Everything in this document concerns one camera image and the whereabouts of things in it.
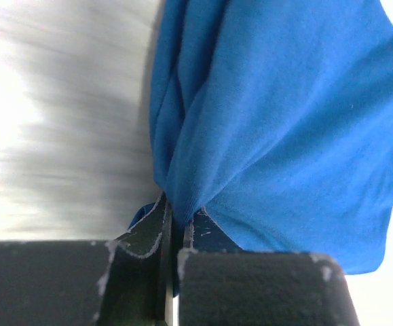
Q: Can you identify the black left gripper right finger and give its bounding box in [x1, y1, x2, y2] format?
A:
[183, 208, 244, 252]

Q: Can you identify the blue t shirt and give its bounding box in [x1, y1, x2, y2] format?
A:
[128, 0, 393, 276]

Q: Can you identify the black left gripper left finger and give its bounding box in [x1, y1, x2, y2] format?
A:
[116, 193, 172, 258]

